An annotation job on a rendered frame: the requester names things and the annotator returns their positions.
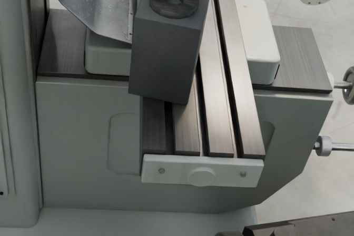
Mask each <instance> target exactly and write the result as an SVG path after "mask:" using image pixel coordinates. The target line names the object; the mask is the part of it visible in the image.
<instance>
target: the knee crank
mask: <svg viewBox="0 0 354 236"><path fill-rule="evenodd" d="M313 150H315V151H316V154H317V156H329V155H330V153H331V151H348V152H354V144H352V143H332V141H331V138H330V137H329V136H318V138H317V140H316V143H315V145H314V147H313Z"/></svg>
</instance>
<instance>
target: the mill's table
mask: <svg viewBox="0 0 354 236"><path fill-rule="evenodd" d="M265 157H266V152H265V149H264V144H263V138H262V133H261V128H260V123H259V118H258V113H257V107H256V104H255V99H254V93H253V88H252V83H251V77H250V72H249V67H248V62H247V57H246V53H245V48H244V43H243V38H242V33H241V27H240V22H239V17H238V12H237V7H236V3H235V0H209V5H208V11H207V15H206V20H205V26H204V31H203V36H202V41H201V46H200V51H199V56H198V60H197V63H196V68H195V72H194V77H193V82H192V86H191V91H190V96H189V101H188V104H187V105H182V104H178V103H172V102H167V101H162V100H157V99H152V98H149V97H143V96H140V157H139V176H141V182H142V183H158V184H177V185H194V186H199V187H201V186H233V187H246V188H255V187H257V184H258V181H259V178H260V175H261V172H262V169H263V167H264V159H265Z"/></svg>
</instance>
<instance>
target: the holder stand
mask: <svg viewBox="0 0 354 236"><path fill-rule="evenodd" d="M208 5H209V0H141V1H140V4H139V6H138V8H137V11H136V14H135V17H134V26H133V38H132V50H131V63H130V76H129V88H128V93H129V94H133V95H138V96H143V97H149V98H152V99H157V100H162V101H167V102H172V103H178V104H182V105H187V104H188V101H189V96H190V91H191V86H192V82H193V77H194V72H195V68H196V63H197V60H198V56H199V51H200V46H201V41H202V36H203V31H204V26H205V20H206V16H207V11H208Z"/></svg>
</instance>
